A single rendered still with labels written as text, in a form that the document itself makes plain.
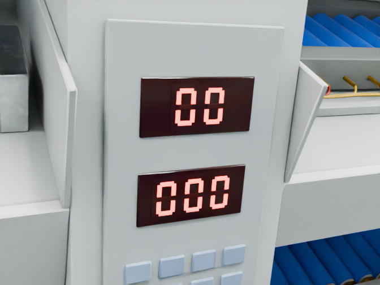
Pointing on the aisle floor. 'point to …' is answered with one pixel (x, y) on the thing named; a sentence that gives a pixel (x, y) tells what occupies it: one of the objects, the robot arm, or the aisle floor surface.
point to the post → (276, 157)
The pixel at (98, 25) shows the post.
